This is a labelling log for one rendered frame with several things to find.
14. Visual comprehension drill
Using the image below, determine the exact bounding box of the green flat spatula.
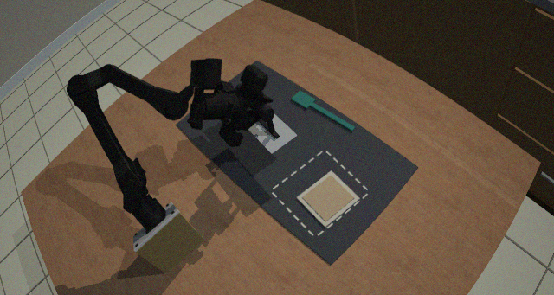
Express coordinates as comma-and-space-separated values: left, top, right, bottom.
291, 91, 355, 131

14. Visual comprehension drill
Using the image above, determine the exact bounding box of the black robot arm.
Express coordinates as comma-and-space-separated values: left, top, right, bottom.
67, 58, 241, 234

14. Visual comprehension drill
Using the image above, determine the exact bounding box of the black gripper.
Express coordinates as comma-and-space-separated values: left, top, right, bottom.
217, 64, 273, 147

